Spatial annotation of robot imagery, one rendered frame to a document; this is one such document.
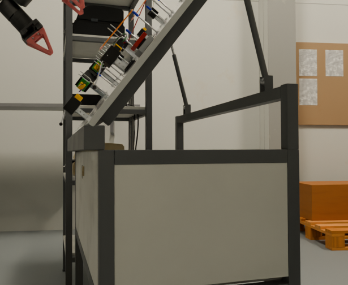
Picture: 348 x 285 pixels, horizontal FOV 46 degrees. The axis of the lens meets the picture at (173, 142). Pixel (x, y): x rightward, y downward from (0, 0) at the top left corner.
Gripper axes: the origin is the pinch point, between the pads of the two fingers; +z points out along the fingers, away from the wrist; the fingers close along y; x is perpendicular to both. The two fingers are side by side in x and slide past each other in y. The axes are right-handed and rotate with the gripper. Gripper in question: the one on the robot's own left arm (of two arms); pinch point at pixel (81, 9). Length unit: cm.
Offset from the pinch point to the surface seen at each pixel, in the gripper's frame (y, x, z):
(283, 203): -23, -23, 82
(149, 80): 98, -39, 23
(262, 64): -10, -45, 42
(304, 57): 261, -260, 62
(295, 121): -24, -38, 62
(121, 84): -24.7, 5.0, 29.5
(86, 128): -24.4, 18.7, 35.7
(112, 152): -24, 16, 45
